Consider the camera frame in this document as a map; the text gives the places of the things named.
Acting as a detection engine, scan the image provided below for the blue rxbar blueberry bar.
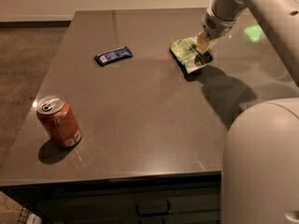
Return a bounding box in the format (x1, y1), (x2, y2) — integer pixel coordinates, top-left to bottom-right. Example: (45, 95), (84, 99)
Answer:
(94, 47), (133, 66)

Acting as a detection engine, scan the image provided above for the black drawer handle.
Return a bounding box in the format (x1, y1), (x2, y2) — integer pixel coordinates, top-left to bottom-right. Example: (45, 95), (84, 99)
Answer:
(135, 201), (171, 217)

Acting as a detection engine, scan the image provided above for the dark drawer cabinet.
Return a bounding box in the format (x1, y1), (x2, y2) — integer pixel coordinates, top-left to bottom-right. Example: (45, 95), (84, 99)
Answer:
(1, 173), (221, 224)

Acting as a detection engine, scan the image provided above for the red soda can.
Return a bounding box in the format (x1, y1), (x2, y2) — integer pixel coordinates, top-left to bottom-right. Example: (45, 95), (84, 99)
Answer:
(36, 94), (82, 148)

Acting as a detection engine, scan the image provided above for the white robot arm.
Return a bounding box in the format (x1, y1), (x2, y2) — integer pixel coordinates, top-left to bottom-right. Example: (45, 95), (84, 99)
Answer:
(197, 0), (299, 224)

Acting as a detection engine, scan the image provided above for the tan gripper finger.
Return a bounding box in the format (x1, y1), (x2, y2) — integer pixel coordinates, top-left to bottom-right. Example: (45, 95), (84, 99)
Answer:
(196, 32), (210, 54)

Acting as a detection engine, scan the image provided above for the green jalapeno chip bag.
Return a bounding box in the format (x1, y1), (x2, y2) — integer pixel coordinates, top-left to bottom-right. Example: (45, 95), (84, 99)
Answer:
(169, 36), (213, 74)

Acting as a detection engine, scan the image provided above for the black wire basket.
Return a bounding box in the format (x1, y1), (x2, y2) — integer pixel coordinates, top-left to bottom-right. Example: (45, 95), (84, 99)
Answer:
(17, 207), (42, 224)

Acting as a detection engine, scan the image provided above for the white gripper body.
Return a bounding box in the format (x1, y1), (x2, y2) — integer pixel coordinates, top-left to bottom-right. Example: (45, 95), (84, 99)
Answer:
(202, 7), (236, 39)

